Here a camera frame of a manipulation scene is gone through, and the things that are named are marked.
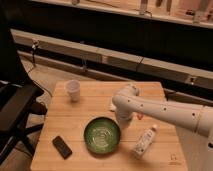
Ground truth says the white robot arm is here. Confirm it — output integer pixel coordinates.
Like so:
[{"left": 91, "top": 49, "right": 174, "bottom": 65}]
[{"left": 112, "top": 84, "right": 213, "bottom": 149}]

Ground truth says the white plastic bottle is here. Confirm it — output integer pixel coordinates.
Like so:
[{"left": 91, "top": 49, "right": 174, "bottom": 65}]
[{"left": 132, "top": 125, "right": 158, "bottom": 159}]

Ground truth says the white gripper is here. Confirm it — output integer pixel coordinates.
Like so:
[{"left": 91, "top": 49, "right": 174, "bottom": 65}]
[{"left": 116, "top": 114, "right": 133, "bottom": 129}]

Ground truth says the green ceramic bowl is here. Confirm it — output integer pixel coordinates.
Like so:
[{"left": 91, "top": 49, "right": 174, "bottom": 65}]
[{"left": 84, "top": 117, "right": 121, "bottom": 155}]

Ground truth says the black office chair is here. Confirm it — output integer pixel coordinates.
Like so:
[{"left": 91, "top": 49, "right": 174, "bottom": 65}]
[{"left": 0, "top": 16, "right": 47, "bottom": 165}]

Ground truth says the wooden table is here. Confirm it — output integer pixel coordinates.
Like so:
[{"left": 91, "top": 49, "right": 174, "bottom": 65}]
[{"left": 31, "top": 81, "right": 187, "bottom": 171}]

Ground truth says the white paper cup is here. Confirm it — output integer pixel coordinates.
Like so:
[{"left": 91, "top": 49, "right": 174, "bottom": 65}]
[{"left": 65, "top": 80, "right": 80, "bottom": 102}]

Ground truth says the black rectangular phone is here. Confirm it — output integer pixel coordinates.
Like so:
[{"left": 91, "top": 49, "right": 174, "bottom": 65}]
[{"left": 52, "top": 136, "right": 72, "bottom": 159}]

